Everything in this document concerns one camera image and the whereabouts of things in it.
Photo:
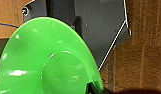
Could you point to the dark robot base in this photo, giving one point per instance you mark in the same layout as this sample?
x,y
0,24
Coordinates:
x,y
99,23

